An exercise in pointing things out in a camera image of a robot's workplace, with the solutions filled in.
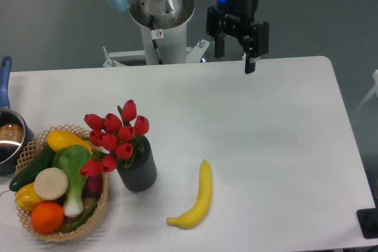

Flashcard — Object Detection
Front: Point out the green bean pod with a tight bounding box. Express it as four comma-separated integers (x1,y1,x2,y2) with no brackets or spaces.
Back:
63,203,97,233

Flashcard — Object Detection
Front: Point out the black device at edge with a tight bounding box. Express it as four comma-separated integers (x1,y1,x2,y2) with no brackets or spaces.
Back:
356,208,377,239

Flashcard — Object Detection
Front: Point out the yellow bell pepper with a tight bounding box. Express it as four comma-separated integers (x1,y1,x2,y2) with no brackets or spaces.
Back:
15,182,44,211

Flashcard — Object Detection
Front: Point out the red tulip bouquet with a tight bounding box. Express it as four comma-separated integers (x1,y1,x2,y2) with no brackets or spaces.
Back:
80,99,149,177

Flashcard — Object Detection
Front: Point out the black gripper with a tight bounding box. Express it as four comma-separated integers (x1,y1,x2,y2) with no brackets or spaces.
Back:
206,0,269,74

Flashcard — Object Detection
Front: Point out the green bok choy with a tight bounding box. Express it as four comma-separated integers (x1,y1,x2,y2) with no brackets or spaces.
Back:
53,145,91,217

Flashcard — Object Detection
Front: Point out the dark grey ribbed vase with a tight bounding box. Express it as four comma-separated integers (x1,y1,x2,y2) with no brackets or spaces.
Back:
116,138,157,192

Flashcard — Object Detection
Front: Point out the dark green cucumber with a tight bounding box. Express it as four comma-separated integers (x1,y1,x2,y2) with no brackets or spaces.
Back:
9,145,55,192

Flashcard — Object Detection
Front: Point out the woven wicker basket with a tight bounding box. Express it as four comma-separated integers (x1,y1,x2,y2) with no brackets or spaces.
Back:
15,125,109,242

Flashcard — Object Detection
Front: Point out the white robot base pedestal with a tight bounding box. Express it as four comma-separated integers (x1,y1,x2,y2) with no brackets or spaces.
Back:
103,21,210,67

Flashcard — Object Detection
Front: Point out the purple red onion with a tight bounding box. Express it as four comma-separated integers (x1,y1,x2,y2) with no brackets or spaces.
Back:
85,174,103,195

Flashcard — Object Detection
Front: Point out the blue handled saucepan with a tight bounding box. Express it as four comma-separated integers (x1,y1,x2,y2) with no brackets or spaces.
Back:
1,55,34,175

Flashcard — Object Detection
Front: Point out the orange fruit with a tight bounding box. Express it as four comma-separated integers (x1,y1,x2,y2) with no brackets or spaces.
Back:
31,202,64,234

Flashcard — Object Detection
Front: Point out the yellow banana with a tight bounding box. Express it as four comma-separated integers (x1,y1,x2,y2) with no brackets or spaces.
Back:
166,159,213,230

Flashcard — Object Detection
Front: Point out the white frame at right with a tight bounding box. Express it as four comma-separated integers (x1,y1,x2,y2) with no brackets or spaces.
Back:
353,70,378,112

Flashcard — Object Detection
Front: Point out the yellow squash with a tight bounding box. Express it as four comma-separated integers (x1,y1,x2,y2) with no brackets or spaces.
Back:
47,130,92,153

